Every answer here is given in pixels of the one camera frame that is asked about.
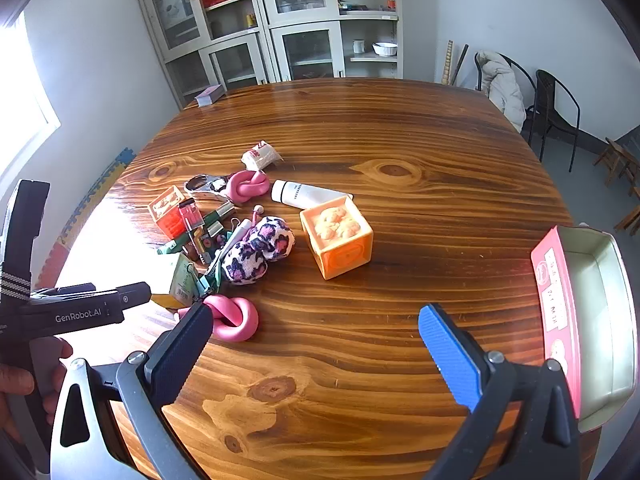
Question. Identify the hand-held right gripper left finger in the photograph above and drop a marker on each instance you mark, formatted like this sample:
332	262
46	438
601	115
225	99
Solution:
180	355

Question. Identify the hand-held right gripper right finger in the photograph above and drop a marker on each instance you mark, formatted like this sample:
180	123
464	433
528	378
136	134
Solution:
450	355

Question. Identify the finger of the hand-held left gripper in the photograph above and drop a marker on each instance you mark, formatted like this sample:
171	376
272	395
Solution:
135	294

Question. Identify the light green box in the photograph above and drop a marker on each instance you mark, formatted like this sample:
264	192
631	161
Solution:
177	280

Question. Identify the pink knot toy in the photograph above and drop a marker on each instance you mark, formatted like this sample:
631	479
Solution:
235	327
240	187

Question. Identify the small orange embossed cube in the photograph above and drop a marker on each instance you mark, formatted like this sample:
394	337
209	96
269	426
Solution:
167	215

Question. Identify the clear plastic lighter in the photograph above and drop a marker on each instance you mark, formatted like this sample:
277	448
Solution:
190	212

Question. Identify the pink tin container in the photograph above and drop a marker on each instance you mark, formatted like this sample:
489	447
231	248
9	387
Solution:
555	305

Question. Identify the silver metal clip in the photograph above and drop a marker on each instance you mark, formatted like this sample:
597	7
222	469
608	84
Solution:
200	183

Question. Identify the large orange embossed cube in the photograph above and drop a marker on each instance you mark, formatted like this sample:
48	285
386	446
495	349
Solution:
345	255

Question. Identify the leopard print plush toy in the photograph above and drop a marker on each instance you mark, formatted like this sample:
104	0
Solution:
270	237

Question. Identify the white cream tube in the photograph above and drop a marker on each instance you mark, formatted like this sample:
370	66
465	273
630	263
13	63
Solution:
300	192

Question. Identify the person's left hand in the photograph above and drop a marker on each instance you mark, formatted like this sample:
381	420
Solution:
57	370

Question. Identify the colourful foam floor mat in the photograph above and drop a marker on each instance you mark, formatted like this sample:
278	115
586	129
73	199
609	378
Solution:
100	180

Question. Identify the white sachet red print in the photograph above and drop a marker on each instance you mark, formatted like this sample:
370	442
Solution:
260	156

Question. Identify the small purple box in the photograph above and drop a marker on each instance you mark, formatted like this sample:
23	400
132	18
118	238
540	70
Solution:
210	95

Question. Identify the bright window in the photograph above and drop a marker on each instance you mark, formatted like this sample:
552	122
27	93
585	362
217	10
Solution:
20	100

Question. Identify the small wooden stool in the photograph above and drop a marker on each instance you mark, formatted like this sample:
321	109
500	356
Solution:
617	152

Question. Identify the white puffer jacket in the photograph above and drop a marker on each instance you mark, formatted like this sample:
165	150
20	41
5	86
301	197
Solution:
502	90

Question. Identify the black metal chair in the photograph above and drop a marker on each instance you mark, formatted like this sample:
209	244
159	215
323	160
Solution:
547	85
476	67

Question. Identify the white box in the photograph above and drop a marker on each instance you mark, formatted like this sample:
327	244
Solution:
172	7

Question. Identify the yellow thread spool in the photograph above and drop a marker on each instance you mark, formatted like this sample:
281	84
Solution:
251	20

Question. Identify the grey glass-door cabinet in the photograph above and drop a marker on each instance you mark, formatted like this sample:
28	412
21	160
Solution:
310	52

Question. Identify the white bowl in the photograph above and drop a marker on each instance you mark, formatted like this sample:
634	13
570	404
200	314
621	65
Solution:
385	49

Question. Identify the white mug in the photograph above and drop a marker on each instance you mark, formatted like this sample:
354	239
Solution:
358	46

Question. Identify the metal pot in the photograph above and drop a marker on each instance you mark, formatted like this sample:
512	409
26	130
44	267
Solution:
290	6

